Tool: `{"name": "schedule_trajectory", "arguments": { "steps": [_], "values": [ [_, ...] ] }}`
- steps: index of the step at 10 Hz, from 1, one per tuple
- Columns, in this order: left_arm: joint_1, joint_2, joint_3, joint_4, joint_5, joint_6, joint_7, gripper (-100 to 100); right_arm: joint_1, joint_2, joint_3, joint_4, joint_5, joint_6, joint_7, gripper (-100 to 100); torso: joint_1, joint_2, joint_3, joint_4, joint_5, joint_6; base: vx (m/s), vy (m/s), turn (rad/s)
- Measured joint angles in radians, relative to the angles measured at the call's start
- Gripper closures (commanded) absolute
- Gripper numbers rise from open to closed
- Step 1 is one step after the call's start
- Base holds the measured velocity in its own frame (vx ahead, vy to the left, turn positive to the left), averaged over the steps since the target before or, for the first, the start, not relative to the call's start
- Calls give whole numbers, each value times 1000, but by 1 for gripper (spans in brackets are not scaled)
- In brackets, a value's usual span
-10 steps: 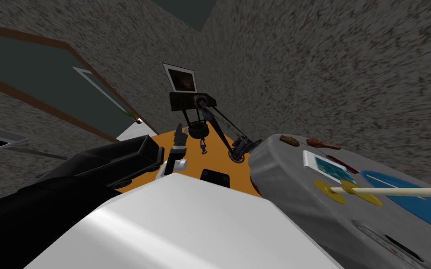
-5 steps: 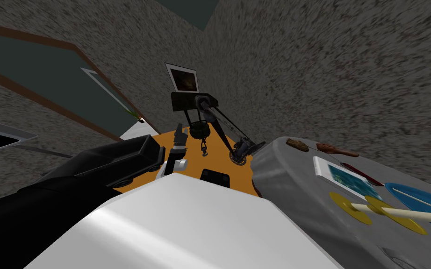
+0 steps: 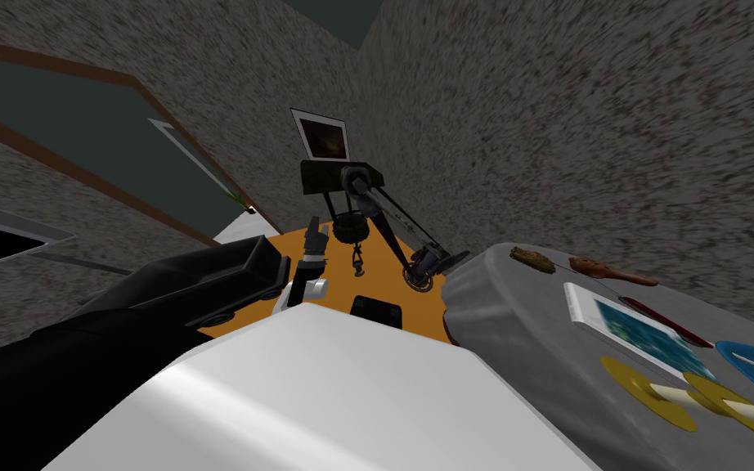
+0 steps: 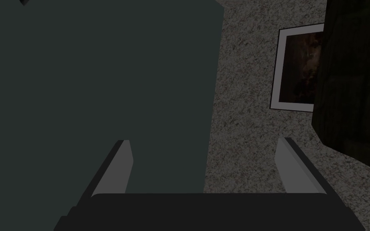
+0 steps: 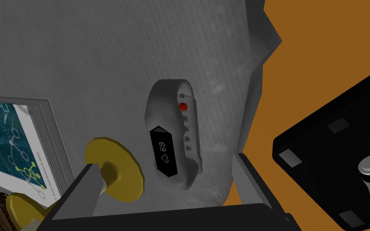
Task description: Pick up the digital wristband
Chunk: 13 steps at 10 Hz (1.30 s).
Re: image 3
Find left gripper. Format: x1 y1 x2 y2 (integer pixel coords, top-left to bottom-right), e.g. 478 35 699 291
303 215 332 262

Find dark round object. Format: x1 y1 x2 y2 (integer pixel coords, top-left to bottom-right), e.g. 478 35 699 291
332 212 371 246

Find orange desk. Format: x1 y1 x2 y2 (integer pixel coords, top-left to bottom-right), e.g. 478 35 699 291
196 221 458 347

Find white framed dark picture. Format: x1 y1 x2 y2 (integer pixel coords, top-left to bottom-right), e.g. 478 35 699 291
289 107 352 164

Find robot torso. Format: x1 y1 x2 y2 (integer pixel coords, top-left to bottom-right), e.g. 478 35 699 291
39 294 604 471

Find brown bread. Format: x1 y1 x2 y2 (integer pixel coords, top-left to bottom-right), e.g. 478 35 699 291
509 245 558 276

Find grey table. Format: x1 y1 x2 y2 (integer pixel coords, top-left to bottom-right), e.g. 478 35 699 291
441 241 754 471

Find dark green door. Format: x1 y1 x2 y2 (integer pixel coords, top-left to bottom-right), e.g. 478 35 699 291
0 34 281 247

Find brown wooden spoon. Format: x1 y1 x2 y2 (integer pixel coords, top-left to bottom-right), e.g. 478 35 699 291
568 254 660 289

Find red knife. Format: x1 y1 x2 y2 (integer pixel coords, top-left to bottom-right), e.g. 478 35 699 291
617 294 716 350

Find yellow disc with cream handle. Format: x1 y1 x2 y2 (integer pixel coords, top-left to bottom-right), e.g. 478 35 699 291
683 372 754 456
599 356 713 433

